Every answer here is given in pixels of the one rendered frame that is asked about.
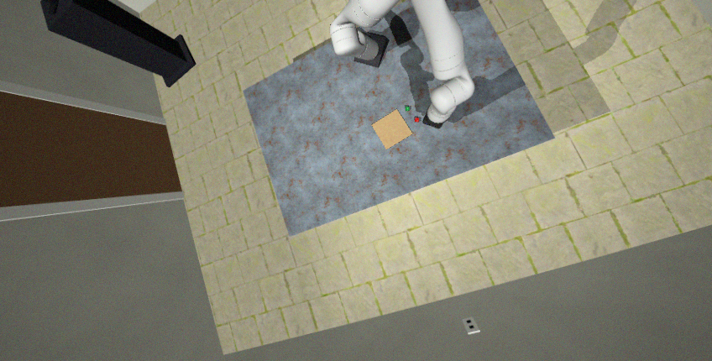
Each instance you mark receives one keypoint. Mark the tan flat mat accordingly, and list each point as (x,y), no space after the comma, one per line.
(391,129)

